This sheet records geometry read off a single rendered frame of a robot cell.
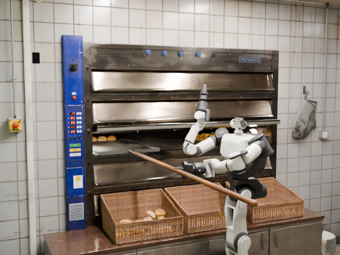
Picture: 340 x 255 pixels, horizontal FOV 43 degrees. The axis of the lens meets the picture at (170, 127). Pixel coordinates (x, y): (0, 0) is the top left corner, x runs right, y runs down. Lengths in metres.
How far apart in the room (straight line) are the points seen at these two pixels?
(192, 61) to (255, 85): 0.71
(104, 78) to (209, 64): 1.00
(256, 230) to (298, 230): 0.45
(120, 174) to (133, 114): 0.53
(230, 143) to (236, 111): 1.09
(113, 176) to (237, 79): 1.47
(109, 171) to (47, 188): 0.52
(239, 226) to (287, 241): 0.89
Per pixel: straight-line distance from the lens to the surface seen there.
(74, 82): 3.51
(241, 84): 4.15
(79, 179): 3.60
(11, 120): 3.42
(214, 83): 4.00
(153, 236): 3.40
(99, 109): 3.61
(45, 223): 3.67
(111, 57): 3.64
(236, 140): 3.05
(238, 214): 3.17
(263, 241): 3.86
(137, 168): 3.77
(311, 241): 4.22
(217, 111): 4.02
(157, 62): 3.77
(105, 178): 3.67
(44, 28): 3.54
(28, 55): 3.48
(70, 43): 3.53
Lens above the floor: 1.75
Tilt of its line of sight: 5 degrees down
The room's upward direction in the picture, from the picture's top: straight up
